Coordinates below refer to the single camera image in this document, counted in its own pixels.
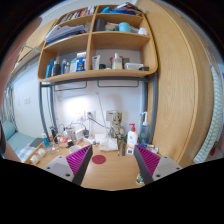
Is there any blue spray bottle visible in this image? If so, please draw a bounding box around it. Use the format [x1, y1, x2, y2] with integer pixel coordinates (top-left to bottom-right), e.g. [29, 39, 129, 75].
[138, 110, 151, 149]

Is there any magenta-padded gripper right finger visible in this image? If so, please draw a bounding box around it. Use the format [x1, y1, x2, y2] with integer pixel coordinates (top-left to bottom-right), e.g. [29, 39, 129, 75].
[133, 144, 184, 186]

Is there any white crumpled plastic bag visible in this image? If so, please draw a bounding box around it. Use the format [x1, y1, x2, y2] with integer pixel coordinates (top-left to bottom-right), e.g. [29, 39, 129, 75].
[99, 136, 119, 153]

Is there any teal pillow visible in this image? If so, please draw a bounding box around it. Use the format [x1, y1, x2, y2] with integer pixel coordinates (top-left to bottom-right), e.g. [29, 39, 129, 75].
[1, 119, 18, 143]

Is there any white power adapter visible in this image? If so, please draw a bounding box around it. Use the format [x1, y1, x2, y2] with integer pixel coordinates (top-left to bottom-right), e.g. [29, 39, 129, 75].
[74, 128, 86, 141]

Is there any wooden shelf unit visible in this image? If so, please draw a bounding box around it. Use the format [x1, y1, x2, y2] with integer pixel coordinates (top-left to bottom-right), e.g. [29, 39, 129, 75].
[36, 2, 159, 84]

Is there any bed with teal sheet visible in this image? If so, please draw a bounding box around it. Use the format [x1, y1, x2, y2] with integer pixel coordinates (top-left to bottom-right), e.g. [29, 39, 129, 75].
[7, 131, 38, 163]

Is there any wooden wardrobe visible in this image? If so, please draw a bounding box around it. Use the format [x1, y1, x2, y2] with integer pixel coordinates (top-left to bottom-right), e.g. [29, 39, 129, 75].
[134, 0, 216, 168]

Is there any white wall box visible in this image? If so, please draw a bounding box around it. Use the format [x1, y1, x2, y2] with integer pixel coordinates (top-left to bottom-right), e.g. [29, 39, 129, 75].
[105, 110, 118, 122]

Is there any white red pump lotion bottle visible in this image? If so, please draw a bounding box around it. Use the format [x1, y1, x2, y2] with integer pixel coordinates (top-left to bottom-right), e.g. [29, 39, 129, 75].
[126, 123, 139, 156]

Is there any grey metal desk frame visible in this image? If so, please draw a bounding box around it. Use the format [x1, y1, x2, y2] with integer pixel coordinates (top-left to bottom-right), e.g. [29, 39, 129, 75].
[37, 70, 159, 144]

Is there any dark flat stick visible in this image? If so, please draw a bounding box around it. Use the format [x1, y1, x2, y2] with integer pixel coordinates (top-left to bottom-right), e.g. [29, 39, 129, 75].
[121, 141, 128, 157]

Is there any patterned window curtain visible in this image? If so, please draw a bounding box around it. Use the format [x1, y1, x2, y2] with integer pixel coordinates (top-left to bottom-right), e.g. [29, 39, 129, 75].
[1, 84, 16, 123]

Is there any white wall socket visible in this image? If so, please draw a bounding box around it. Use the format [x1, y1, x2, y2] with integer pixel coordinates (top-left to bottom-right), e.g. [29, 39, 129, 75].
[75, 111, 86, 122]
[85, 110, 97, 122]

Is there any flat round red coaster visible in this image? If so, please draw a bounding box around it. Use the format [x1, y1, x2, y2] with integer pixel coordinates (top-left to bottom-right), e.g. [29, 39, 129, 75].
[91, 154, 107, 165]

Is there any wooden tree figurine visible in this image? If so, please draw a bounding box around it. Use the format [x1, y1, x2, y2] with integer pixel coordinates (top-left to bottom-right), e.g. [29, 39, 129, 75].
[109, 112, 126, 141]

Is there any red white packet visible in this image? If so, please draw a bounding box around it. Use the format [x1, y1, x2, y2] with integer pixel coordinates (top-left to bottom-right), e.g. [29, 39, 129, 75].
[55, 134, 69, 144]

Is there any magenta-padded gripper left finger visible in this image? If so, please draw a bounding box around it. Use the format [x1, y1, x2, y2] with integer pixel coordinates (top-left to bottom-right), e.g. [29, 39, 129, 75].
[42, 144, 95, 187]

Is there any black electric shaver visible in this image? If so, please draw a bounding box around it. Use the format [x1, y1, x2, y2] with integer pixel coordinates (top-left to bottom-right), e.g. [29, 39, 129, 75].
[49, 125, 58, 143]

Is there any green striped white towel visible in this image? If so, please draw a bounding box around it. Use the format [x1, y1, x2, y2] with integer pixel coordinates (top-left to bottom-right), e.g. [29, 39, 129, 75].
[193, 64, 224, 164]

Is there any blue tube with white cap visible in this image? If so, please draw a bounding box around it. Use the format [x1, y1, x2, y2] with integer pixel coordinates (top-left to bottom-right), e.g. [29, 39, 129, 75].
[41, 132, 51, 148]

